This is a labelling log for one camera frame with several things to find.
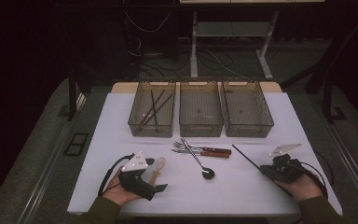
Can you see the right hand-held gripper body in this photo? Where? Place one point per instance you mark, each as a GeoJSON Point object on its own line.
{"type": "Point", "coordinates": [287, 171]}

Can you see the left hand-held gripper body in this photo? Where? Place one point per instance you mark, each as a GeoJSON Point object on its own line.
{"type": "Point", "coordinates": [136, 183]}

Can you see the black chopstick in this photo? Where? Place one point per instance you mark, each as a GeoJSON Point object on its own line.
{"type": "Point", "coordinates": [154, 107]}
{"type": "Point", "coordinates": [247, 156]}

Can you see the clear grey plastic bin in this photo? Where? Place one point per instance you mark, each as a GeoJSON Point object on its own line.
{"type": "Point", "coordinates": [248, 130]}
{"type": "Point", "coordinates": [150, 132]}
{"type": "Point", "coordinates": [200, 130]}

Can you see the metal spoon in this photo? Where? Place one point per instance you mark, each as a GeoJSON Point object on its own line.
{"type": "Point", "coordinates": [208, 174]}

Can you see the person's left hand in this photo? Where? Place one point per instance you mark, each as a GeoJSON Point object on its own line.
{"type": "Point", "coordinates": [118, 194]}

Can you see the person's right hand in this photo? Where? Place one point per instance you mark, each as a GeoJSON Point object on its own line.
{"type": "Point", "coordinates": [306, 189]}

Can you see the black angled stand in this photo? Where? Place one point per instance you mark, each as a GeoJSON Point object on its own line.
{"type": "Point", "coordinates": [327, 99]}

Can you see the white metal stand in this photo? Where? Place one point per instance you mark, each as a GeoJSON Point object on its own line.
{"type": "Point", "coordinates": [194, 46]}

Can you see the aluminium floor rail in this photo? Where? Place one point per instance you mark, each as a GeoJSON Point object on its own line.
{"type": "Point", "coordinates": [43, 183]}
{"type": "Point", "coordinates": [354, 174]}

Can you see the black upright post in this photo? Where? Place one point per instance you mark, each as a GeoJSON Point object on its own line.
{"type": "Point", "coordinates": [72, 99]}

